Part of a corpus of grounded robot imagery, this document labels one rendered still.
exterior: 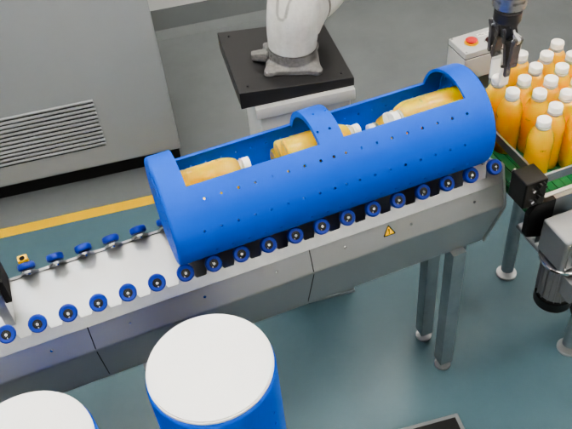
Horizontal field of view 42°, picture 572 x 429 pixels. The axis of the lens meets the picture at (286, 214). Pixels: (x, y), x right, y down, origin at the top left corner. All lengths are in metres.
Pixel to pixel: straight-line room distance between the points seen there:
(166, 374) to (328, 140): 0.67
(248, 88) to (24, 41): 1.27
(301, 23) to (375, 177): 0.61
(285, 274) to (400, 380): 0.95
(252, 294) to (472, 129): 0.71
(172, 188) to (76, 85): 1.72
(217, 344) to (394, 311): 1.44
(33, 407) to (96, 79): 1.99
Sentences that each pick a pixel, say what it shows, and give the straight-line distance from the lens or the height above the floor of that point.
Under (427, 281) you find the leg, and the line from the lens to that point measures 2.66.
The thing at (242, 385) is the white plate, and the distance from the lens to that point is 1.62.
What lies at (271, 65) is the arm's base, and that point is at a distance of 2.39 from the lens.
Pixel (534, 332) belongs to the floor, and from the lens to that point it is 3.03.
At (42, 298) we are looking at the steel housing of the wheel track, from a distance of 2.04.
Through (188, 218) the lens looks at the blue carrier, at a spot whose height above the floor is 1.16.
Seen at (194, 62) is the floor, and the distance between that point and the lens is 4.46.
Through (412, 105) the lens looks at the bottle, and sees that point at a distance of 2.00.
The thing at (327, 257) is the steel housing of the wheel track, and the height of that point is 0.87.
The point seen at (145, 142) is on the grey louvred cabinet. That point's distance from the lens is 3.65.
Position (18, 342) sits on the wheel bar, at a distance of 1.97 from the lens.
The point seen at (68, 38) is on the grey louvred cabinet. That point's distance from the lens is 3.33.
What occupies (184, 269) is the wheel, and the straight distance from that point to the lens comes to 1.92.
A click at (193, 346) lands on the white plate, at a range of 1.69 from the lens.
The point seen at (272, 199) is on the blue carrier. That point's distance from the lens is 1.81.
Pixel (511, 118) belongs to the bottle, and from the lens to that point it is 2.24.
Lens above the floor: 2.39
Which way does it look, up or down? 45 degrees down
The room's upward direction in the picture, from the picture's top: 6 degrees counter-clockwise
